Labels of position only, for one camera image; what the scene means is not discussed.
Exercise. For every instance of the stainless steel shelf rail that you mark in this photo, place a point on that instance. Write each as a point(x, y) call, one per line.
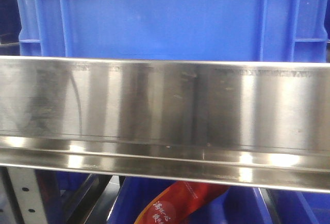
point(259, 124)

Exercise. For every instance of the red snack bag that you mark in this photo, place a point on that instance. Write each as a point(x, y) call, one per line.
point(178, 201)

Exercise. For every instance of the white perforated rack post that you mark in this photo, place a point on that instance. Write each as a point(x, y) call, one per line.
point(27, 194)

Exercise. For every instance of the large blue storage bin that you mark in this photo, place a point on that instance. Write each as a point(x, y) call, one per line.
point(229, 30)

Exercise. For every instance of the lower blue bin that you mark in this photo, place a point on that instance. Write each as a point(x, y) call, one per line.
point(237, 205)

